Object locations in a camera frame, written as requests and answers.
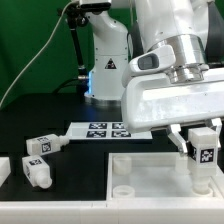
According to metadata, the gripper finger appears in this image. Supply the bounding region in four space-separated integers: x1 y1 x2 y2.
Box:
205 118 222 146
166 124 188 155

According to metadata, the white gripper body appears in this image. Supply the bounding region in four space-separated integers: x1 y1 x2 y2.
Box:
121 69 224 133

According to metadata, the white square tabletop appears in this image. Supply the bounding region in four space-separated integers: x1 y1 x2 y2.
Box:
105 152 224 203

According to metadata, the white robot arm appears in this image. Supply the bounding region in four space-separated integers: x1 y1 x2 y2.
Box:
81 0 224 154

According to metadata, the white marker sheet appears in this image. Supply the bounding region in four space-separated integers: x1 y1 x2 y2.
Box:
66 122 152 140

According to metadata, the white left fence block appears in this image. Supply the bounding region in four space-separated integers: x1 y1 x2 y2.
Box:
0 157 11 187

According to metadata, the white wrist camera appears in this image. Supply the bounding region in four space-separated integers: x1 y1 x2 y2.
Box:
122 45 176 87

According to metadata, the black base cable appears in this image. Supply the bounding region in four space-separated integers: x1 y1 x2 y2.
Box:
52 77 88 94

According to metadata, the mounted camera on stand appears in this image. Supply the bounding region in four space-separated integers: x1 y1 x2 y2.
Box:
79 0 112 12

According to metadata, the black camera stand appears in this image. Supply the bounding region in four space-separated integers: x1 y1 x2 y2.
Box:
53 3 89 96

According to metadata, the grey cable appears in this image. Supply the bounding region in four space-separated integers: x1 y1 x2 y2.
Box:
0 0 81 109

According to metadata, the white front wall fence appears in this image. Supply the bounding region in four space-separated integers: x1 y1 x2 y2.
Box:
0 198 224 224

